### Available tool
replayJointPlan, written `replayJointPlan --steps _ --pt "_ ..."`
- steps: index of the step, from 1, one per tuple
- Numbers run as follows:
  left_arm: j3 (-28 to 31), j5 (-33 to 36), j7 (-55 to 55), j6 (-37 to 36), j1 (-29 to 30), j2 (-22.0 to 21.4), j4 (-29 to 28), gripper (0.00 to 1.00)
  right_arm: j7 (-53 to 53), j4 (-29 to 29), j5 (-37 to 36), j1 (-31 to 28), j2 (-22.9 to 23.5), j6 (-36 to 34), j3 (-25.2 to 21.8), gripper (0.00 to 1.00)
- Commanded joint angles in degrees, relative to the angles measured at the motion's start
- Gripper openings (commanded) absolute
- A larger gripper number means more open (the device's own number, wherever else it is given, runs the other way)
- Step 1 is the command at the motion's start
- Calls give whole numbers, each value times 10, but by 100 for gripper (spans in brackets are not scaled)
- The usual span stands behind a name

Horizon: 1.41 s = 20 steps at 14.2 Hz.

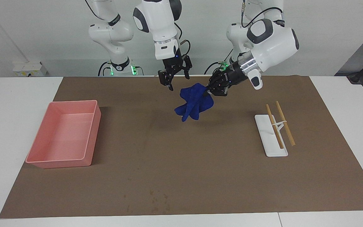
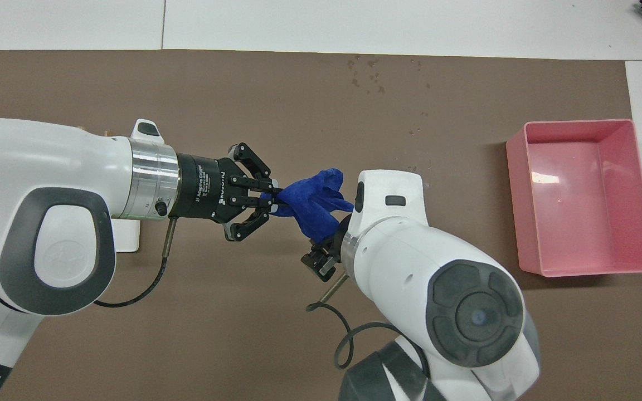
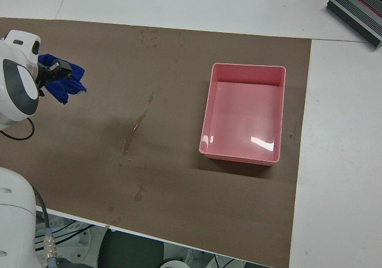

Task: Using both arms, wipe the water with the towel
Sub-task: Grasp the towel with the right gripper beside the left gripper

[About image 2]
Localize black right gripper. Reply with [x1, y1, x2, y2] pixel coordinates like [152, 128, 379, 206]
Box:
[301, 214, 352, 282]

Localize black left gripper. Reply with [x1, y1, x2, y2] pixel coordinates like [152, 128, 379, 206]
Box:
[172, 143, 284, 242]

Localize blue towel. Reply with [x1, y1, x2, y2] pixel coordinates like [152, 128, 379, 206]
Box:
[268, 168, 355, 244]

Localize brown table mat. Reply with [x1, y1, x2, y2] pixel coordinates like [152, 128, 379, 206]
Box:
[0, 49, 642, 401]

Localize white rack with wooden rods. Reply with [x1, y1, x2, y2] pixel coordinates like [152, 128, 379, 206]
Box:
[112, 220, 142, 254]

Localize pink plastic bin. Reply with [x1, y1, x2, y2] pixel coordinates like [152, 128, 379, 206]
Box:
[506, 119, 642, 278]

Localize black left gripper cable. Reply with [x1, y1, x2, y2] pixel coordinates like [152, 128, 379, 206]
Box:
[94, 218, 178, 309]

